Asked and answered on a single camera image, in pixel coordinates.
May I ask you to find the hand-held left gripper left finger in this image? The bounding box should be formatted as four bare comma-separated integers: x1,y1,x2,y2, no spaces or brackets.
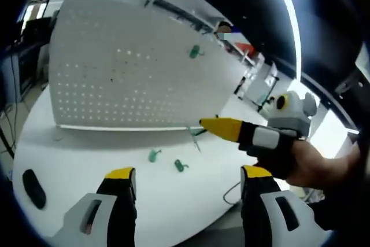
49,167,138,247

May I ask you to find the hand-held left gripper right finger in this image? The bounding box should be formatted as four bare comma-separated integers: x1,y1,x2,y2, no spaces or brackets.
239,165,333,247

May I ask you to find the white pegboard mounting plate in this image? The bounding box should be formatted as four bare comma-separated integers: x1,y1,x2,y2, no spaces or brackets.
48,0,251,132

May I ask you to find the person's right hand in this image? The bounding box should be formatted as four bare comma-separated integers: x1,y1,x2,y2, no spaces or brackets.
284,139,330,187

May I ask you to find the shelf with red items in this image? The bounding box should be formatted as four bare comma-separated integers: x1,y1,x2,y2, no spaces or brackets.
231,40,264,68

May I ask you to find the ceiling light strip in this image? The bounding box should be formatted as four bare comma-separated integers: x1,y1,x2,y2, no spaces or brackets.
270,0,303,82

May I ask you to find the person's dark shirt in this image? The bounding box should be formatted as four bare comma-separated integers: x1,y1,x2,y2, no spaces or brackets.
306,131,370,236

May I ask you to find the black oblong object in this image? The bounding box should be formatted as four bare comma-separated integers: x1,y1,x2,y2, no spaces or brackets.
22,168,47,210

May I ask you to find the grey metal shelf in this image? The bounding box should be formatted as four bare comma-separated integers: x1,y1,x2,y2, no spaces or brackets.
144,0,220,34

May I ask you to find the grey cabinet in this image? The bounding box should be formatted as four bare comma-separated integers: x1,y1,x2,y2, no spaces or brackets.
5,38,51,97

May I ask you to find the thin grey table cable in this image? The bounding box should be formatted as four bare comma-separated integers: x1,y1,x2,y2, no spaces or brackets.
223,182,242,204

